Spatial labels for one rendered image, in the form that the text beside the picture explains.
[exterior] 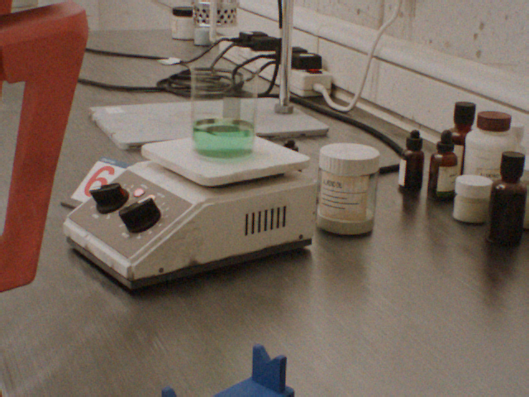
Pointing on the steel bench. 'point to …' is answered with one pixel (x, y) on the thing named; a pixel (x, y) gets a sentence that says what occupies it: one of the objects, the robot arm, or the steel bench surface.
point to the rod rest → (264, 383)
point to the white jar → (183, 23)
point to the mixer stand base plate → (151, 124)
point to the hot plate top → (291, 159)
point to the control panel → (121, 243)
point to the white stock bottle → (488, 145)
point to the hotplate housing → (211, 227)
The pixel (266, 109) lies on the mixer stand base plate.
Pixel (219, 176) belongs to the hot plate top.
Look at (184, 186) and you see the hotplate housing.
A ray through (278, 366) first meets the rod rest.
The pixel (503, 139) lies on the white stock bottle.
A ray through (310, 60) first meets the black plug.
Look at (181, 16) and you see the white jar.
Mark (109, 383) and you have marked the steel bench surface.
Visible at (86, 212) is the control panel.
